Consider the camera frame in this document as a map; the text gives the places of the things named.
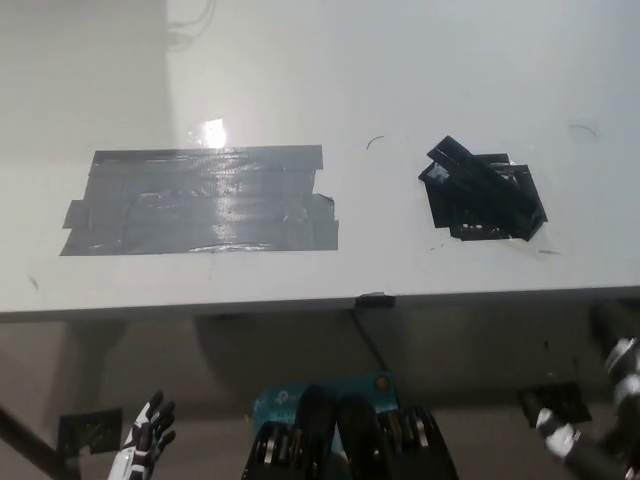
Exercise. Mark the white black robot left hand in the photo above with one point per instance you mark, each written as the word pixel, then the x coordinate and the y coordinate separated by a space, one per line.
pixel 142 435

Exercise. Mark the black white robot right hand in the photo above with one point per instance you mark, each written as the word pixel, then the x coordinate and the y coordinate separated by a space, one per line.
pixel 627 380

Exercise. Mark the black stapler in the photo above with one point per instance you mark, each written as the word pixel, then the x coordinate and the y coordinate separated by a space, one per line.
pixel 480 182

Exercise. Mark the black desk leg bar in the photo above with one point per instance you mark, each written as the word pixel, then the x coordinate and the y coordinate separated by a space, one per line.
pixel 35 440

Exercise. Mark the black ribbed robot body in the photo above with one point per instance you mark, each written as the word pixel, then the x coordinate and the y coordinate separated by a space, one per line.
pixel 360 440

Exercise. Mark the black tape spot on desk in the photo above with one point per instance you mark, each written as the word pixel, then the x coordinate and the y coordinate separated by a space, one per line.
pixel 450 210

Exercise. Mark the black floor tape mark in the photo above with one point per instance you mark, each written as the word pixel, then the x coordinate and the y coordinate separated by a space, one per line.
pixel 90 430
pixel 555 402

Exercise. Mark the small black tape strip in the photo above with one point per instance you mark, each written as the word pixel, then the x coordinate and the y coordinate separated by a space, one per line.
pixel 375 300

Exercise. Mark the grey duct tape patch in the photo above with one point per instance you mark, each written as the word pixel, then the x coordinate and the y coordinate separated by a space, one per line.
pixel 200 205

